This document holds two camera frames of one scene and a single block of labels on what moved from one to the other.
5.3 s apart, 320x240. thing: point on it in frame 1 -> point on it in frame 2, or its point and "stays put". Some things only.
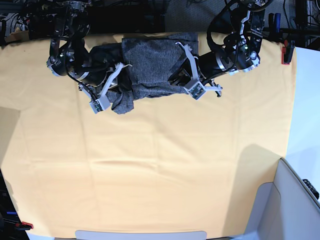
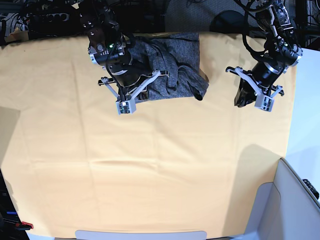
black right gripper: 208,66 -> 266,75
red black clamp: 23,226 stays put
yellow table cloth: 171,163 stays put
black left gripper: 99,73 -> 128,71
